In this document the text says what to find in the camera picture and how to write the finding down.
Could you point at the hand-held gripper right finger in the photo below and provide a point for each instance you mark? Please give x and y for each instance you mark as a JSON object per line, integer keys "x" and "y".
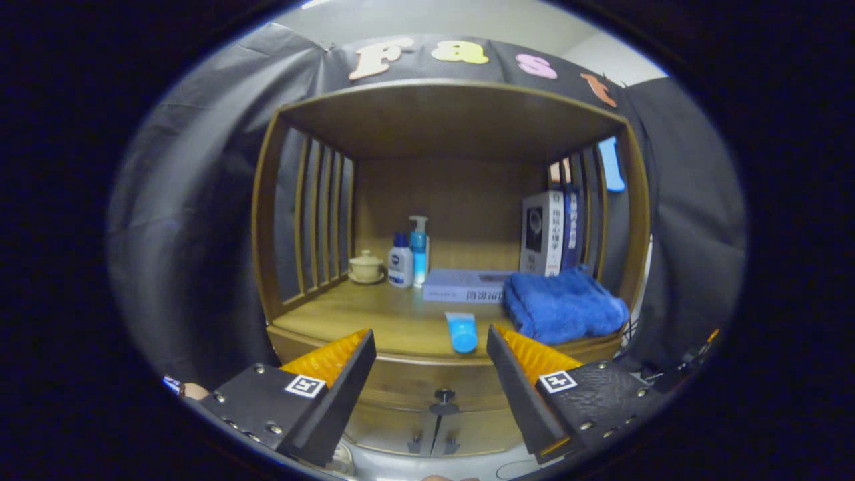
{"x": 518, "y": 394}

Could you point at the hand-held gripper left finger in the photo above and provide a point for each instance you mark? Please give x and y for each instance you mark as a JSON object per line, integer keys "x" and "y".
{"x": 347, "y": 394}

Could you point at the blue squeeze tube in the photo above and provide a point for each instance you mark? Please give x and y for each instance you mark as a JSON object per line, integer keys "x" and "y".
{"x": 462, "y": 334}

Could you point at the wooden drawer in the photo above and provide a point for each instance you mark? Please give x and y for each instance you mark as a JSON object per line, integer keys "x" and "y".
{"x": 427, "y": 377}

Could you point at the wooden cabinet door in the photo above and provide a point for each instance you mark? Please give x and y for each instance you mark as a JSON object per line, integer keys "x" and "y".
{"x": 481, "y": 427}
{"x": 387, "y": 427}

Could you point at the wooden countertop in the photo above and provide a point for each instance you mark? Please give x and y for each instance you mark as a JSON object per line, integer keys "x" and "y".
{"x": 374, "y": 321}

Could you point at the wooden cabinet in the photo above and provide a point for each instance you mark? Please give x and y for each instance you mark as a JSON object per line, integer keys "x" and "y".
{"x": 454, "y": 200}

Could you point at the folded blue towel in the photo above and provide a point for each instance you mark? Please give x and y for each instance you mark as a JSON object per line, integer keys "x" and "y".
{"x": 561, "y": 307}

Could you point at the pale flat-lying book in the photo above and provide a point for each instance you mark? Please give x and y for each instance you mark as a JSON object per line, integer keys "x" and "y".
{"x": 461, "y": 286}

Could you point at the beige lidded ceramic cup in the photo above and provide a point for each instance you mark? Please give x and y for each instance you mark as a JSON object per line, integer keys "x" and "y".
{"x": 366, "y": 267}

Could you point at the white bottle with blue cap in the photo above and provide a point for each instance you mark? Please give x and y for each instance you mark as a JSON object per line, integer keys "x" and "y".
{"x": 401, "y": 264}

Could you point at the blue pump bottle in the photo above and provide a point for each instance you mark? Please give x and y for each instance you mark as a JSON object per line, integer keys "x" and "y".
{"x": 419, "y": 250}

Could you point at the white upright book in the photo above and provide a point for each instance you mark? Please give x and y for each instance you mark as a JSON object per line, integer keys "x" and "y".
{"x": 541, "y": 234}

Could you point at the dark blue upright book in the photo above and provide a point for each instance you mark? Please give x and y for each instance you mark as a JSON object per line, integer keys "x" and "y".
{"x": 572, "y": 230}

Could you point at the small printed device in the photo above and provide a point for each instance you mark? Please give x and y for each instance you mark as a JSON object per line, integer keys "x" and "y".
{"x": 172, "y": 385}

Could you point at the orange clamp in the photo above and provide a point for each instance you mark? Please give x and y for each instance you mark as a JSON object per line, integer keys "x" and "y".
{"x": 713, "y": 334}

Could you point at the black backdrop cloth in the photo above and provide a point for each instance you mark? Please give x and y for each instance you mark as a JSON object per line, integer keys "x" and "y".
{"x": 200, "y": 200}

